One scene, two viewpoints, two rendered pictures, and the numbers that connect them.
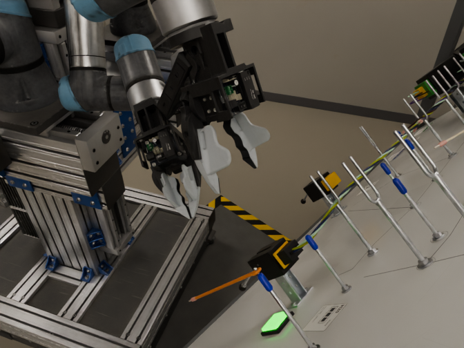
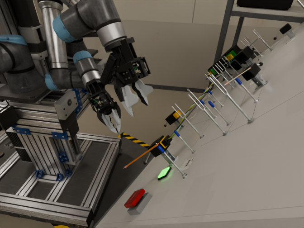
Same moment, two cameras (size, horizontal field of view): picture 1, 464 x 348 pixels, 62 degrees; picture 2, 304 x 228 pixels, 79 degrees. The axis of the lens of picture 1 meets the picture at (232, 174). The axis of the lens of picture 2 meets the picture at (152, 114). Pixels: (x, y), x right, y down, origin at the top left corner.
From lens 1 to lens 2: 0.08 m
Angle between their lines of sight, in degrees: 9
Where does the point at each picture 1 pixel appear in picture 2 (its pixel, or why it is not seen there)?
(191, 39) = (116, 46)
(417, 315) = (227, 150)
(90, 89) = (61, 78)
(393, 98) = (196, 82)
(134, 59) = (84, 61)
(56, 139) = (44, 105)
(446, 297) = (237, 141)
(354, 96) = (179, 82)
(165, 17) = (104, 36)
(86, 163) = (60, 115)
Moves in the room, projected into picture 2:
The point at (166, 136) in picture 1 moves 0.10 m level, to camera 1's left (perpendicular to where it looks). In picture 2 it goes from (103, 95) to (74, 97)
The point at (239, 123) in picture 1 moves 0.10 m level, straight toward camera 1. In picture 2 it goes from (139, 85) to (142, 102)
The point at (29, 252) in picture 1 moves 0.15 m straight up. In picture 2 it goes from (26, 170) to (19, 159)
